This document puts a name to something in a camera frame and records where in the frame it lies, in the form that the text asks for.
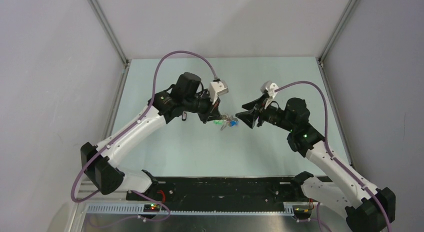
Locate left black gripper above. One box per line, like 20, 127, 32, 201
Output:
183, 89, 222, 124

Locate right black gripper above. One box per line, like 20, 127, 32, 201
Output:
235, 94, 295, 132

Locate bunch of silver keys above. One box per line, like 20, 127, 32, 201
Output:
220, 115, 238, 131

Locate metal wire keyring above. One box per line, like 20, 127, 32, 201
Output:
221, 114, 238, 126

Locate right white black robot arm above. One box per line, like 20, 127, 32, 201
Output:
236, 97, 396, 231

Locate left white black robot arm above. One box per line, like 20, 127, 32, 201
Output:
80, 72, 229, 200

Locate right electronics board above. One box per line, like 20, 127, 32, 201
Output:
293, 207, 314, 220

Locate electronics board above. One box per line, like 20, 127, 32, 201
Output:
293, 207, 314, 220
143, 203, 162, 213

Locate left electronics board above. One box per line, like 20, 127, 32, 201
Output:
143, 203, 162, 213

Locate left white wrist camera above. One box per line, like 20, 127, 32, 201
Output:
208, 80, 229, 104

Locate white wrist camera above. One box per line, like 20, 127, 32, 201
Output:
208, 80, 229, 104
260, 81, 279, 109

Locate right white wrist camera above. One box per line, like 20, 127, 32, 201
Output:
260, 81, 279, 109

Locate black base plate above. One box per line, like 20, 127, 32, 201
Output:
143, 177, 315, 211

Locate grey slotted cable duct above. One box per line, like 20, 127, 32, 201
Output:
86, 203, 294, 216

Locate right aluminium frame post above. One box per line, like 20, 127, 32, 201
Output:
318, 0, 360, 63

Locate aluminium frame post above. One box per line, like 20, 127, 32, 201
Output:
318, 0, 360, 63
87, 0, 129, 67

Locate left aluminium frame post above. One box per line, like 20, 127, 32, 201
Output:
87, 0, 129, 67

